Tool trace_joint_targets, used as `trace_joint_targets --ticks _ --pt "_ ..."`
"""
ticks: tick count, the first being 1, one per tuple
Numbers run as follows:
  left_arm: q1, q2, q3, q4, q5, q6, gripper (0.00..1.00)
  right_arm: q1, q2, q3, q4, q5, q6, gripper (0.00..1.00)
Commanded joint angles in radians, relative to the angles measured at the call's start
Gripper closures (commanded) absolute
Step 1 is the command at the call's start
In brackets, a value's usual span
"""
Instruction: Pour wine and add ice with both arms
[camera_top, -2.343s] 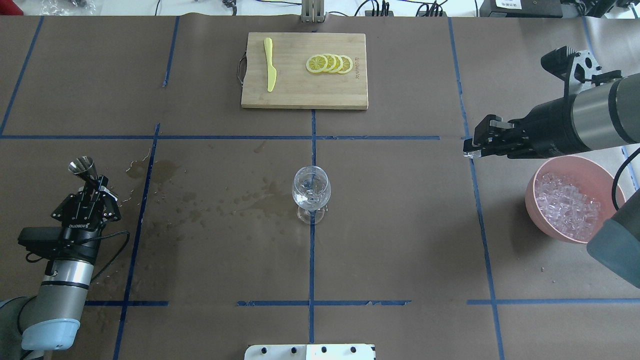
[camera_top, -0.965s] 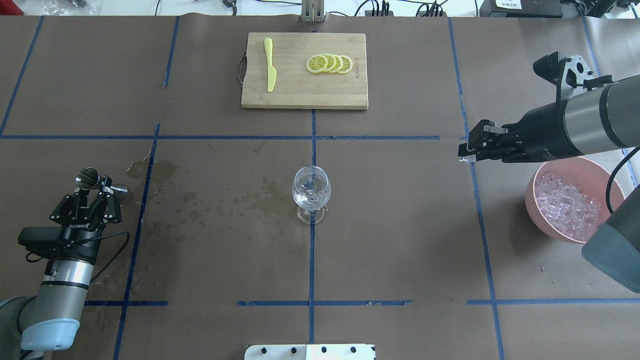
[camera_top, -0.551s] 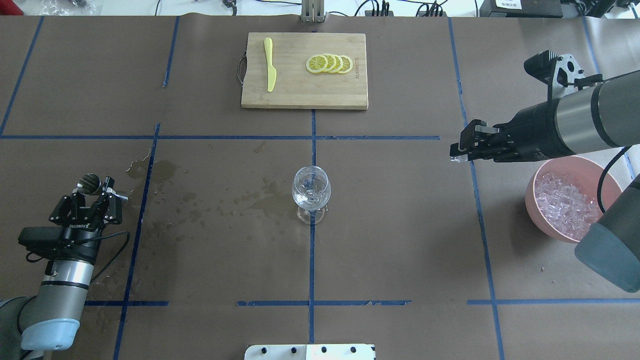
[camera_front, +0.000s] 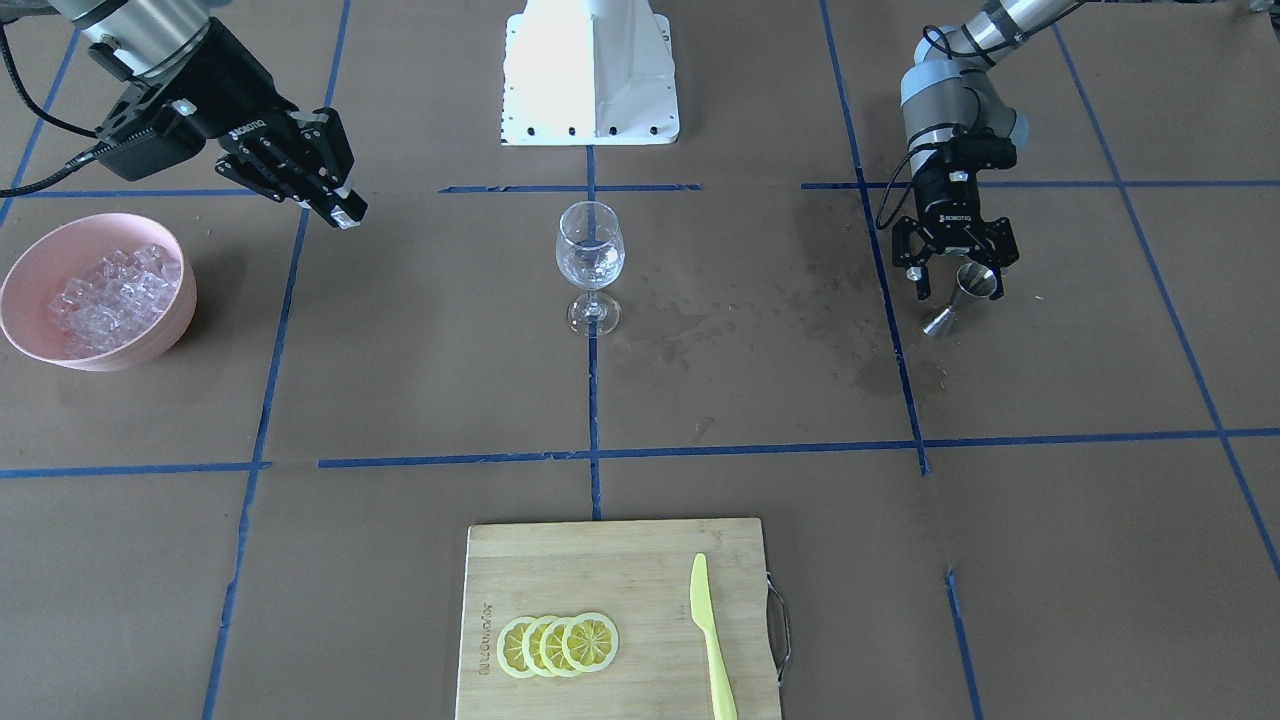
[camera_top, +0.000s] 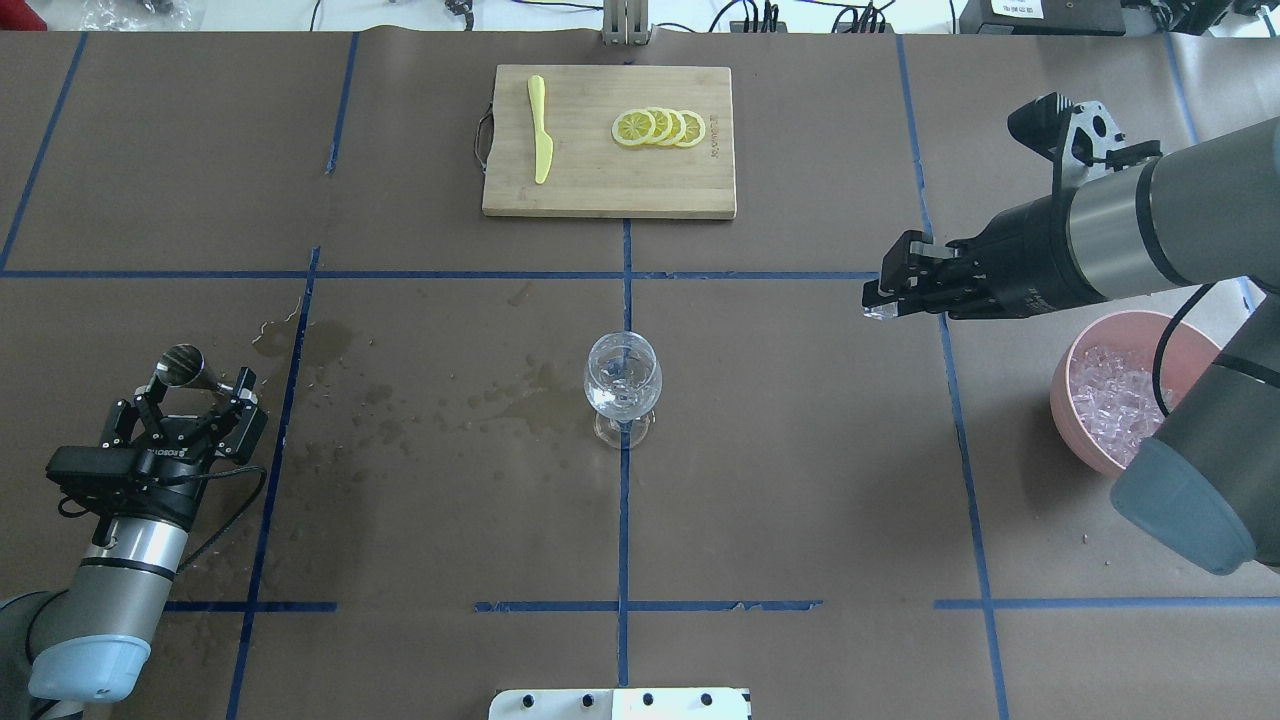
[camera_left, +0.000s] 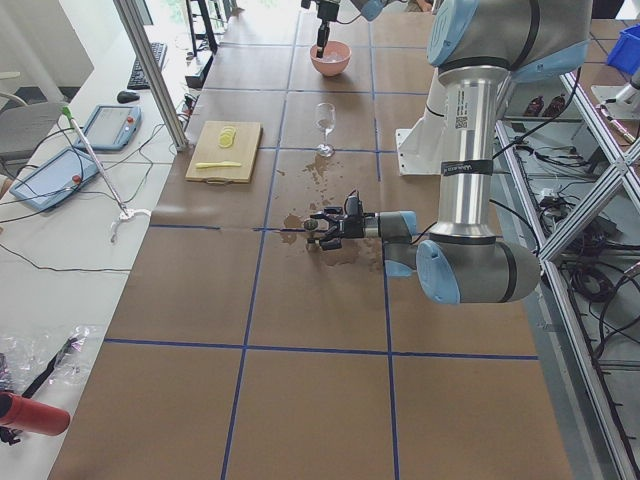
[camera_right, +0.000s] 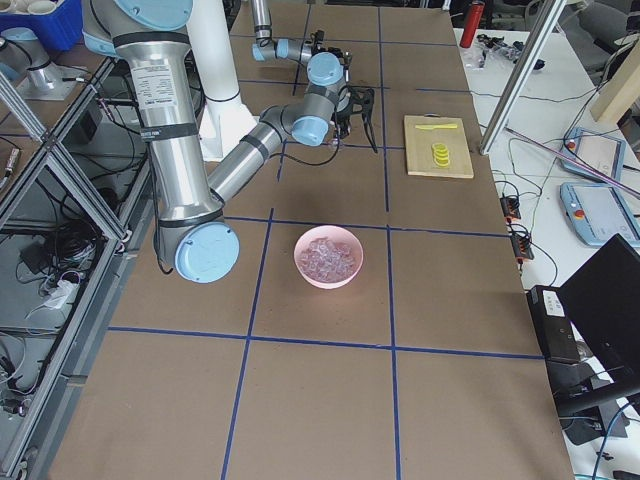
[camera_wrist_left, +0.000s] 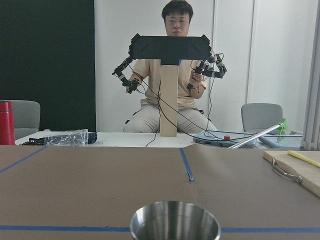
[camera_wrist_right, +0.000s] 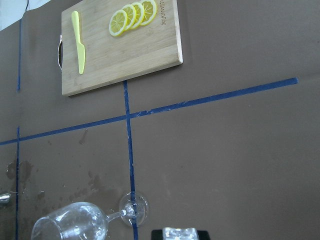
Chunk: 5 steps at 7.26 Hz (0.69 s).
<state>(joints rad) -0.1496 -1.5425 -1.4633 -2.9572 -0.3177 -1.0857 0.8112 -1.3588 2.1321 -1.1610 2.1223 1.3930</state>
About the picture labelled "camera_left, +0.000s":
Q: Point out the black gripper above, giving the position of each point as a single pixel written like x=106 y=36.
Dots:
x=325 y=11
x=356 y=228

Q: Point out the steel double jigger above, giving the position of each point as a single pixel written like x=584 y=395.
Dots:
x=310 y=227

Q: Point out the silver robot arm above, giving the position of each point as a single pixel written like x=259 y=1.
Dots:
x=476 y=47
x=369 y=9

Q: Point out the ice cubes pile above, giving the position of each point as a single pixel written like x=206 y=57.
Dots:
x=331 y=57

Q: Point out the clear wine glass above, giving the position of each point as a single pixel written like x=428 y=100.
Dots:
x=325 y=122

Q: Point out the pink bowl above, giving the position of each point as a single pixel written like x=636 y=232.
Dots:
x=335 y=69

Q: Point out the wooden cutting board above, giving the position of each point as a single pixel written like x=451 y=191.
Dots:
x=244 y=150

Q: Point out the yellow lemon slice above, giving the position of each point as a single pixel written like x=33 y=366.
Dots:
x=225 y=143

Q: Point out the yellow plastic knife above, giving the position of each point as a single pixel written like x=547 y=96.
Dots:
x=221 y=164

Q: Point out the black computer mouse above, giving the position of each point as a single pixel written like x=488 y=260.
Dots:
x=127 y=96

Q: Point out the blue teach pendant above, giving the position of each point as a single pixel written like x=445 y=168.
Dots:
x=110 y=128
x=55 y=180

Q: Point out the metal rod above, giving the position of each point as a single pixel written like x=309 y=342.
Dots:
x=126 y=213

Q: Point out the clear plastic bag with parts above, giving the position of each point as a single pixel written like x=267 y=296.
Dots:
x=32 y=358

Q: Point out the red metal bottle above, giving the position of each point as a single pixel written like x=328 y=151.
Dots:
x=20 y=413

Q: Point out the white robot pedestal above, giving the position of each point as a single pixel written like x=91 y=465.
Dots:
x=419 y=149

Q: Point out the aluminium frame post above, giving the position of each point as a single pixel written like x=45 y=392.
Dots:
x=132 y=22

